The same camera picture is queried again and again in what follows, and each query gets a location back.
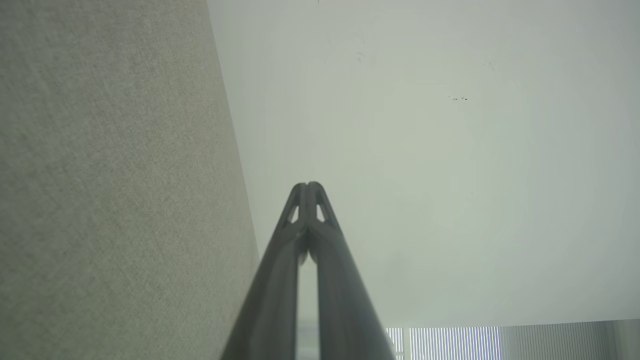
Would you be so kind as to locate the white vertical window blinds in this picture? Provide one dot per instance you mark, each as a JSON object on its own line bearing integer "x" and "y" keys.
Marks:
{"x": 450, "y": 345}

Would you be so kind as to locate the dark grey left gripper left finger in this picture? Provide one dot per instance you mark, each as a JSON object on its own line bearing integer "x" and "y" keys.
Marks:
{"x": 272, "y": 290}

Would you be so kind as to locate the grey fabric sofa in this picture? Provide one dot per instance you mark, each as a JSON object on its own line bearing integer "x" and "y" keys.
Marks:
{"x": 110, "y": 190}

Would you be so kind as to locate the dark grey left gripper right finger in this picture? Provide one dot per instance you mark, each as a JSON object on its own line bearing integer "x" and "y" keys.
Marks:
{"x": 345, "y": 300}

